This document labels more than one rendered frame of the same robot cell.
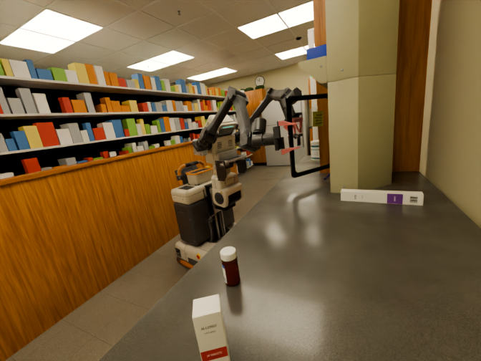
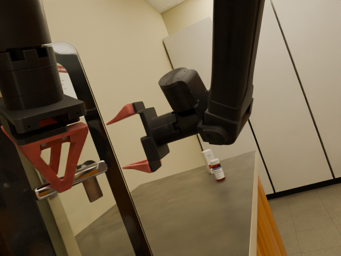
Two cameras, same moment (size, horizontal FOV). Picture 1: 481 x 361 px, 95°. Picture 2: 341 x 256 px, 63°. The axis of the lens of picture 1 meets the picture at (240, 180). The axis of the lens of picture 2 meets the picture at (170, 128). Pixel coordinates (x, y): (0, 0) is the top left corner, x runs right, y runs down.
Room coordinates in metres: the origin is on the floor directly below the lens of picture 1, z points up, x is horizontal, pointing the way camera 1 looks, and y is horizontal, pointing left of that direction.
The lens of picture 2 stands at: (1.52, -0.23, 1.22)
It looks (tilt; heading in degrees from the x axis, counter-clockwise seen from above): 1 degrees down; 171
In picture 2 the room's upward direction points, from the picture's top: 20 degrees counter-clockwise
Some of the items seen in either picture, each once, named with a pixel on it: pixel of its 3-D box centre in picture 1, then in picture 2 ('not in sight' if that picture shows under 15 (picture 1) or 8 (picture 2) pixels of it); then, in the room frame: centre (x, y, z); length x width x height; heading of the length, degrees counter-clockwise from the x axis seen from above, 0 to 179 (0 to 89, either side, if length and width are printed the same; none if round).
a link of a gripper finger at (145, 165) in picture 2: (288, 145); (140, 155); (0.94, -0.22, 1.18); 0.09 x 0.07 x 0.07; 63
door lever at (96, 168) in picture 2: not in sight; (70, 179); (1.15, -0.32, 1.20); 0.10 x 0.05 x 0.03; 117
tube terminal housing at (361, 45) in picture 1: (361, 100); not in sight; (1.03, -0.59, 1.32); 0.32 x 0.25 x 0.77; 152
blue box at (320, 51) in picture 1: (318, 58); not in sight; (1.19, -0.46, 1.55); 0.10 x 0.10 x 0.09; 62
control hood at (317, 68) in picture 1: (317, 76); not in sight; (1.12, -0.42, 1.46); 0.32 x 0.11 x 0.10; 152
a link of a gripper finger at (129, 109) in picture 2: (287, 128); (128, 123); (0.95, -0.22, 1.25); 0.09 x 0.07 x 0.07; 63
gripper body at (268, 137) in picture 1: (271, 138); (165, 129); (0.98, -0.16, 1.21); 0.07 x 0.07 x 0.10; 63
